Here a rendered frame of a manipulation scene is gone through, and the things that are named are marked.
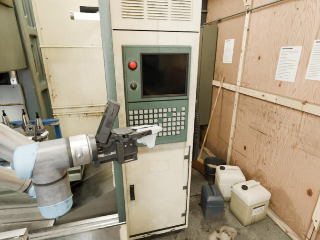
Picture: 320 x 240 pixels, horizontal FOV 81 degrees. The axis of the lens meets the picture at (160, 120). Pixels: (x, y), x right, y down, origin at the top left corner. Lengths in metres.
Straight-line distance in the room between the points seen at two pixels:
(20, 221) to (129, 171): 0.72
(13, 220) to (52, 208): 0.98
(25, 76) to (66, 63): 0.46
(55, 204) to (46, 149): 0.14
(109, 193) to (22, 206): 0.56
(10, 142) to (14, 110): 1.56
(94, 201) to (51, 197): 0.86
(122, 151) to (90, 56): 1.89
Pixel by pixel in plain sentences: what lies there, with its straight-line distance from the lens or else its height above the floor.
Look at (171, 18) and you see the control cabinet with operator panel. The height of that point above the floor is 1.87.
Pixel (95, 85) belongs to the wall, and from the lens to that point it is 2.35.
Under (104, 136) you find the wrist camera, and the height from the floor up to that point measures 1.47.
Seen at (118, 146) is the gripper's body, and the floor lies 1.44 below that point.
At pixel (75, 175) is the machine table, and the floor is 0.87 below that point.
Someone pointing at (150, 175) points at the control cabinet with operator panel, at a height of 0.74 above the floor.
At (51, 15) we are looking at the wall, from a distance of 2.40.
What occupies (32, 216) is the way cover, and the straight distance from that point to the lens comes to 1.51.
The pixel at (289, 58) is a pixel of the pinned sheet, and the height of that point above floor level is 1.63.
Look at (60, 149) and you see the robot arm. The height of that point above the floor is 1.46.
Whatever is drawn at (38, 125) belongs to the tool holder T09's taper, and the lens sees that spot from 1.38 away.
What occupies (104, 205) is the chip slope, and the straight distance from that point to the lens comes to 1.40.
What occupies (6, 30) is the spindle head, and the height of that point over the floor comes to 1.82.
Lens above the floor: 1.66
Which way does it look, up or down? 19 degrees down
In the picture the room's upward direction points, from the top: straight up
